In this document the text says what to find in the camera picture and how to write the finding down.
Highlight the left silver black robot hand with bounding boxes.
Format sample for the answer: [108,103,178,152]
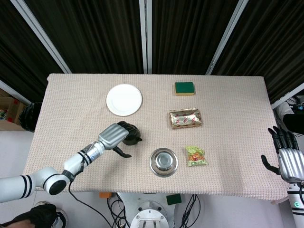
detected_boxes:
[97,121,132,158]

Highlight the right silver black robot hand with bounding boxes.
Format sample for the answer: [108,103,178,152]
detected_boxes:
[261,126,304,183]

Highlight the robot base with silver plate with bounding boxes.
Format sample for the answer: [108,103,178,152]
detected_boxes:
[116,191,186,228]

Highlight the white round plate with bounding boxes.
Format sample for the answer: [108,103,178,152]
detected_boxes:
[105,83,143,117]

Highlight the stainless steel bowl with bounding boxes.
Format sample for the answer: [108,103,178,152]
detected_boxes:
[149,147,179,177]

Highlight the beige woven tablecloth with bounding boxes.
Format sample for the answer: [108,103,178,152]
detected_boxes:
[22,73,289,205]

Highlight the gold foil snack packet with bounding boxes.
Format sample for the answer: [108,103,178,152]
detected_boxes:
[169,107,205,130]

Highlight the black bag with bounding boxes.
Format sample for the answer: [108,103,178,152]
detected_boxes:
[19,102,43,133]

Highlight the green snack bag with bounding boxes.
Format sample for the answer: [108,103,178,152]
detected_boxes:
[185,145,209,168]

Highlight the green yellow sponge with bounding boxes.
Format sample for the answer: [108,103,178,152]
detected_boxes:
[172,82,196,97]

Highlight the cardboard box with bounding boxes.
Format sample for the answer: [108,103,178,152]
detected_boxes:
[0,88,27,132]

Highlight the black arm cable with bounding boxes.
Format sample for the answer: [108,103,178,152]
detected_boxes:
[68,180,113,228]

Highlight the black floor cables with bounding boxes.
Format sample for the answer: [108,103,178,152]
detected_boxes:
[107,192,205,228]

